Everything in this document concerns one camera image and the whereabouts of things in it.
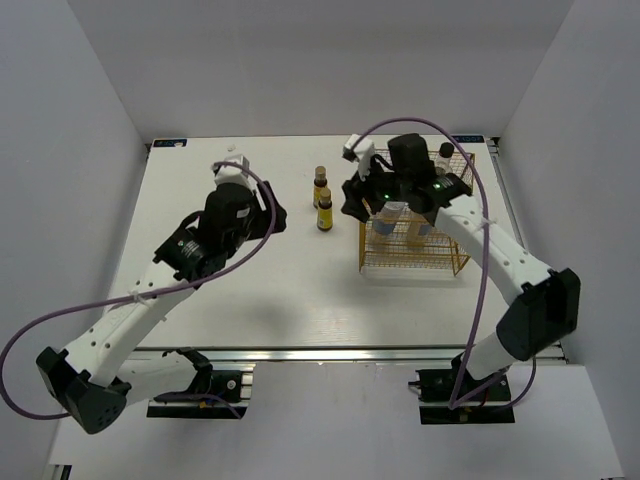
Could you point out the dark sauce bottle red label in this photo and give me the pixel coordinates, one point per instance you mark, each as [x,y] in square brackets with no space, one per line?
[442,161]

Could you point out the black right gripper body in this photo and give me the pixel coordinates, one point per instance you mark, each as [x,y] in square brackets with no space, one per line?
[386,186]

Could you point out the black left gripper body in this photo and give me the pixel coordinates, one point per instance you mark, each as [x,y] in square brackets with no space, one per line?
[252,229]

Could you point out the blue corner sticker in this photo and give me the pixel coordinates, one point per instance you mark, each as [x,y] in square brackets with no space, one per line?
[464,139]
[169,143]

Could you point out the blue left corner sticker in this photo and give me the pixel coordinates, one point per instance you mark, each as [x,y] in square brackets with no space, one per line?
[169,143]

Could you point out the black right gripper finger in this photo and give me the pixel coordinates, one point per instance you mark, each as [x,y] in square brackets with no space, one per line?
[356,208]
[355,189]

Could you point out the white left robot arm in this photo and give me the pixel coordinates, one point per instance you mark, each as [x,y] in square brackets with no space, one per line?
[94,378]

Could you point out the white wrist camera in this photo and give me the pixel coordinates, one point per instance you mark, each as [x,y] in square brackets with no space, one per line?
[360,150]
[233,170]

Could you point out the blue right corner sticker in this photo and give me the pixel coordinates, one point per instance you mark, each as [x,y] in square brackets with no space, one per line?
[464,139]

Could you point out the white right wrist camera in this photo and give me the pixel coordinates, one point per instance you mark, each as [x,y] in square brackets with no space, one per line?
[360,150]

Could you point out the white jar blue label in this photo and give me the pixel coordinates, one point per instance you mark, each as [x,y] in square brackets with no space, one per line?
[385,220]

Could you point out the yellow wire rack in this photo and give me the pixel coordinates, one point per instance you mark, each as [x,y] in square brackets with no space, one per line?
[440,253]

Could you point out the small yellow-label bottle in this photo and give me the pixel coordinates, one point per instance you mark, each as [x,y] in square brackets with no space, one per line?
[324,219]
[319,182]

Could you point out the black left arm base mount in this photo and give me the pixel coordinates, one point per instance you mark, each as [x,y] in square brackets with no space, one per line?
[213,394]

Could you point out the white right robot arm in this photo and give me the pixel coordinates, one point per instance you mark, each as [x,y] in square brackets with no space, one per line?
[542,302]

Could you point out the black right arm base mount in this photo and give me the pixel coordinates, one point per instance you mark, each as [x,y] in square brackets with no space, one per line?
[476,403]

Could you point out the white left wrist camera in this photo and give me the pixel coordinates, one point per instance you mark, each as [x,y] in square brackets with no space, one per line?
[233,170]

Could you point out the white granule jar silver lid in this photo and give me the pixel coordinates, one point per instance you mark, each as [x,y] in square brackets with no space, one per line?
[418,231]

